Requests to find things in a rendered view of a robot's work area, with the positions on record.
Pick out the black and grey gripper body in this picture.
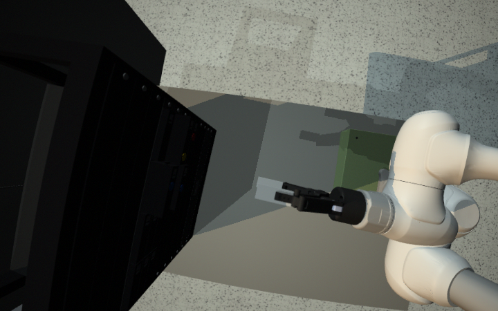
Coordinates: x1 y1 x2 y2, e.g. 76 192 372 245
321 187 366 225

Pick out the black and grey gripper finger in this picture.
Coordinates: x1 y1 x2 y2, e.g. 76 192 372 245
257 177 322 194
255 183 344 216

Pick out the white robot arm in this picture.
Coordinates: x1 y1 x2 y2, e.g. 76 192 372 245
352 110 498 311

